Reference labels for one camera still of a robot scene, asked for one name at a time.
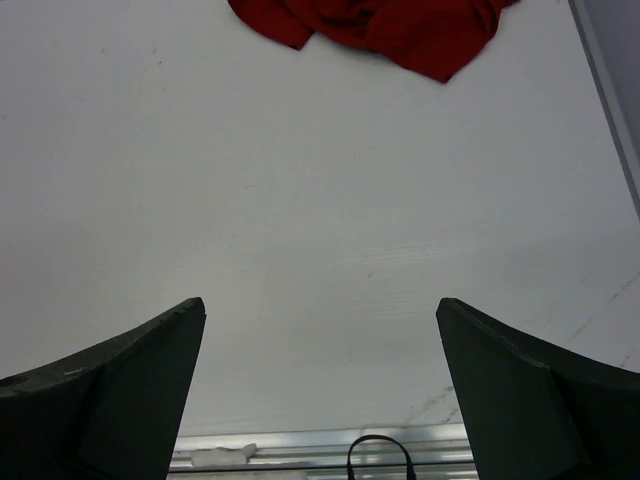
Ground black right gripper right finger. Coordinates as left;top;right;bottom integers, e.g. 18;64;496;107
436;298;639;479

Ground red t shirt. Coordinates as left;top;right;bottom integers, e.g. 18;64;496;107
229;0;514;84

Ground black looped cable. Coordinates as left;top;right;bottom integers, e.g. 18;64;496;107
346;434;417;480

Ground right side table rail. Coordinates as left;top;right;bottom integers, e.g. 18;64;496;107
569;1;639;207

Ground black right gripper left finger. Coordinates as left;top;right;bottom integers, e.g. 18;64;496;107
1;297;206;479

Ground white tape piece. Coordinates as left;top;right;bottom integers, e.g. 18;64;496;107
191;443;257;469

